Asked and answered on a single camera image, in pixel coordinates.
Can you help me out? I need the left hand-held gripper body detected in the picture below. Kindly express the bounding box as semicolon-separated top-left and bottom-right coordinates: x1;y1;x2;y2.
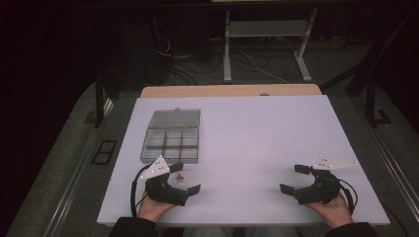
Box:
139;155;190;207

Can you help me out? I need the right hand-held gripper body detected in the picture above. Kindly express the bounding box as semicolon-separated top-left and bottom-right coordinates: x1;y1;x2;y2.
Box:
294;155;360;206

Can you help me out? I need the person's left hand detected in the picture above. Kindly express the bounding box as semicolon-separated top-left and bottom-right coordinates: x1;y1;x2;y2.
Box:
136;192;176;223

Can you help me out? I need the person's right hand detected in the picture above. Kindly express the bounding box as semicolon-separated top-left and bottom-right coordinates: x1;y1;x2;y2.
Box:
303;192;355;230

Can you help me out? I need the clear plastic compartment box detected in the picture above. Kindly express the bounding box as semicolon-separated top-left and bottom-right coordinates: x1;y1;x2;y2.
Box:
139;107;202;165

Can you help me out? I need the light wooden table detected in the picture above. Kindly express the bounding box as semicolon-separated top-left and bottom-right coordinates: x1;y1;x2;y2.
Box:
140;83;323;99

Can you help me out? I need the black metal stand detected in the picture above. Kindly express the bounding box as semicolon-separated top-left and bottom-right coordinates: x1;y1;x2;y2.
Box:
94;71;116;129
319;9;393;128

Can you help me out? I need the white metal stand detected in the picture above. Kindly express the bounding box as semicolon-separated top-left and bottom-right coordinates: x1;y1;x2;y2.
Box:
222;7;319;84

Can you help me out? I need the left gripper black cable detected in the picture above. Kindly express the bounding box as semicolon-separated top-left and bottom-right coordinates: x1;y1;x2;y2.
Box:
129;164;152;218

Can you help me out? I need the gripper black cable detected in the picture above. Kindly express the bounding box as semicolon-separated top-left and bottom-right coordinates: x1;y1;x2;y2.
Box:
338;179;359;215
129;164;152;218

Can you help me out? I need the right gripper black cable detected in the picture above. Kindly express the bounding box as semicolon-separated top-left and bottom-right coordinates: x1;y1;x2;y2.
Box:
338;179;359;215

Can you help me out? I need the black floor frame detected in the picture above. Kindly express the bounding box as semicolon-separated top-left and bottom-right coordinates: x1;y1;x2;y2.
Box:
91;139;119;166

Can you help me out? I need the bundle of black floor cables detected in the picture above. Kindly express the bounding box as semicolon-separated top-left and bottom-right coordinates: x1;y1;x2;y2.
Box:
164;48;228;86

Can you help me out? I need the white floor cable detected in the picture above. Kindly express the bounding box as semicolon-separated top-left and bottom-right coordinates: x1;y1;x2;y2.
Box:
246;49;290;85

